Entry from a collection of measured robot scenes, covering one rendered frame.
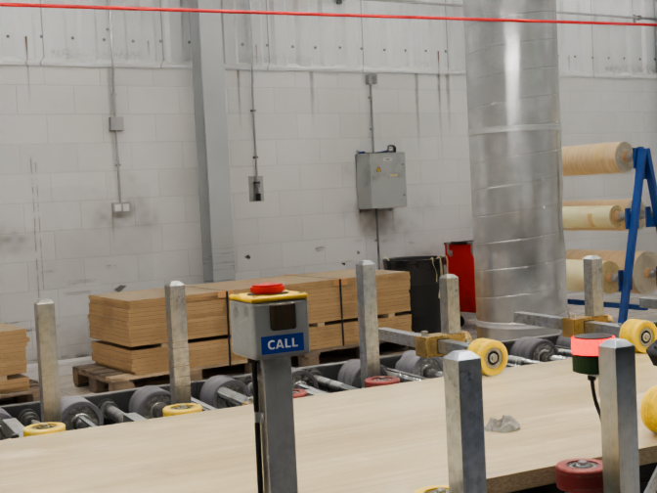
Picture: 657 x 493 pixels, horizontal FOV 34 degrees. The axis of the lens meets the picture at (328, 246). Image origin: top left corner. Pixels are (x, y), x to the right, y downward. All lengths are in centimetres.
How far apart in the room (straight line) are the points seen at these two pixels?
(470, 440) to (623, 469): 25
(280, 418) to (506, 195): 430
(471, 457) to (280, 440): 27
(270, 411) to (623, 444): 53
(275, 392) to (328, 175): 845
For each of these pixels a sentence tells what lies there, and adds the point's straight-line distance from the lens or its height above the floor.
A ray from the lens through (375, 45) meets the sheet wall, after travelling 1007.
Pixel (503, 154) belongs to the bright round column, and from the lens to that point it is 547.
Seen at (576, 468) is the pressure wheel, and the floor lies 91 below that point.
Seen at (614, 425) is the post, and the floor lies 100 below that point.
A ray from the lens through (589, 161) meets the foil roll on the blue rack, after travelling 883.
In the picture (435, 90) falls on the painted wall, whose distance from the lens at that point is 1043.
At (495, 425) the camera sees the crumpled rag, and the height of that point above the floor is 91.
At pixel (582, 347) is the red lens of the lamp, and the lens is 152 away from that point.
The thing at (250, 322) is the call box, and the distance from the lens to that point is 119.
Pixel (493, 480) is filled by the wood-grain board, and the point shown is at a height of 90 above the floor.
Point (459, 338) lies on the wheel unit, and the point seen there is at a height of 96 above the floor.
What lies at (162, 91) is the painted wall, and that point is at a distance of 894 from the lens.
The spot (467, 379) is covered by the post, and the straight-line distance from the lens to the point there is 135.
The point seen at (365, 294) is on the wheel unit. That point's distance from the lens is 250.
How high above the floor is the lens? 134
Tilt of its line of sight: 3 degrees down
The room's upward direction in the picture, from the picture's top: 3 degrees counter-clockwise
